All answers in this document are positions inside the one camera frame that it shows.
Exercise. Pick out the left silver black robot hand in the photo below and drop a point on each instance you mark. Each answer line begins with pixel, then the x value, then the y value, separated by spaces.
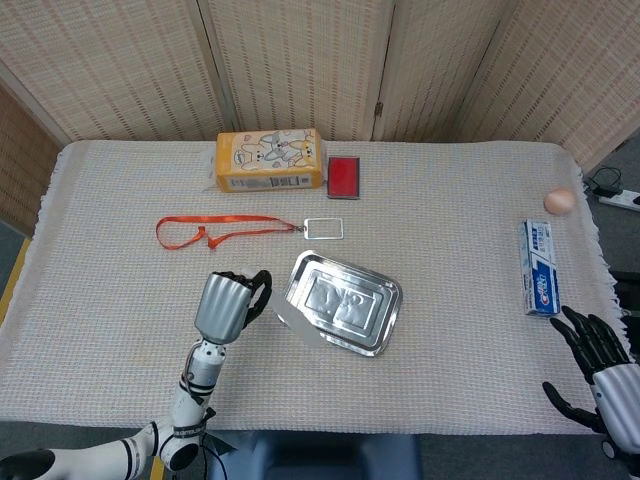
pixel 222 305

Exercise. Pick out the silver metal tray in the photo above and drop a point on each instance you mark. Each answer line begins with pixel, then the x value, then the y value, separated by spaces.
pixel 345 300

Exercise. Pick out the beige woven folding screen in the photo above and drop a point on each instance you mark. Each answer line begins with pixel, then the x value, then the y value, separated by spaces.
pixel 300 60

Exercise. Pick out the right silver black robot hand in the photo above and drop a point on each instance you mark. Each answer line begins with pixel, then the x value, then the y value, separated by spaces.
pixel 617 395

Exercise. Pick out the clear badge holder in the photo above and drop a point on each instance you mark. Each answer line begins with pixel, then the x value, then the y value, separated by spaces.
pixel 324 229

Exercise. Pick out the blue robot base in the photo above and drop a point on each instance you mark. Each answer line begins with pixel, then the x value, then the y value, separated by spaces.
pixel 320 457

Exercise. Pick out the black caster wheel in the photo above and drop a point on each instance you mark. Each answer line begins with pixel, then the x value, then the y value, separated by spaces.
pixel 611 448

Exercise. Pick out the blue white toothpaste box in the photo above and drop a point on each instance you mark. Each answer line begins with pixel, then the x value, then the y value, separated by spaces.
pixel 540 275

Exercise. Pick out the white woven tablecloth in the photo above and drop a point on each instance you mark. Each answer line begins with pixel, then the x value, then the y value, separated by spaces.
pixel 450 360

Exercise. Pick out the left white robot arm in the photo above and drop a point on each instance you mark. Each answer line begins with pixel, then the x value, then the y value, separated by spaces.
pixel 192 400

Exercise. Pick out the beige egg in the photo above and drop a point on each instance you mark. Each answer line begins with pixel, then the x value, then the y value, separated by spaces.
pixel 559 200

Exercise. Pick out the brown woven screen panel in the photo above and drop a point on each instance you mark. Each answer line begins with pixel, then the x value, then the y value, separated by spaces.
pixel 22 165

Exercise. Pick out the red ink pad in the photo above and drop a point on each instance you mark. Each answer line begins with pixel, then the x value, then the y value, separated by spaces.
pixel 344 177

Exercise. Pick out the black bulky object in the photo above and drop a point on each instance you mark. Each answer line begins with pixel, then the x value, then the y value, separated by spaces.
pixel 629 287

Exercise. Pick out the brass screen hinge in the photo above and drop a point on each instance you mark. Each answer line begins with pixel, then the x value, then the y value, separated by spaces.
pixel 378 108

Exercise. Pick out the white power strip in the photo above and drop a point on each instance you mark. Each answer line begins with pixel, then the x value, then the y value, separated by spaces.
pixel 622 200

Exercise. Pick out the yellow bunny tissue pack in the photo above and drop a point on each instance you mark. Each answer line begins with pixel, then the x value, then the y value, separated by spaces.
pixel 270 160

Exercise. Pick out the yellow marking tape strip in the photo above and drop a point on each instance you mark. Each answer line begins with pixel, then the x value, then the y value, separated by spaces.
pixel 14 280
pixel 157 470

